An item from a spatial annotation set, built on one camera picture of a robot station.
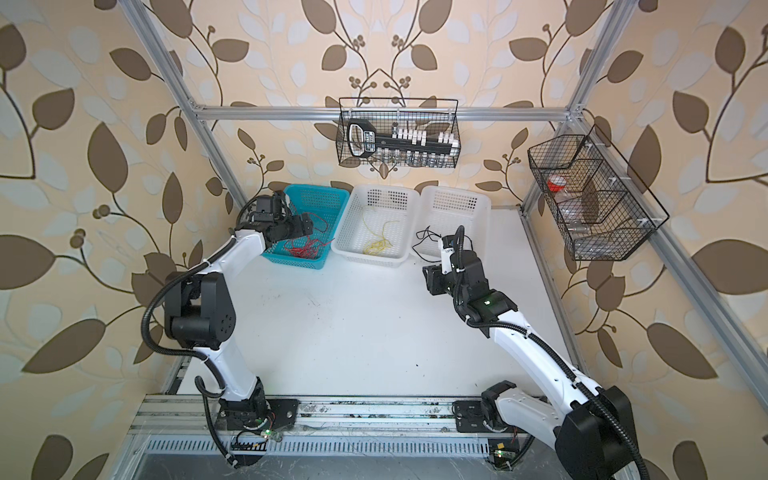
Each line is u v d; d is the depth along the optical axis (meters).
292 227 0.86
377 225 1.16
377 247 1.08
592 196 0.80
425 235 1.08
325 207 1.18
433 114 0.91
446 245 0.69
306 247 1.08
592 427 0.38
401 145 0.83
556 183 0.81
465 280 0.59
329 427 0.74
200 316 0.50
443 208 1.18
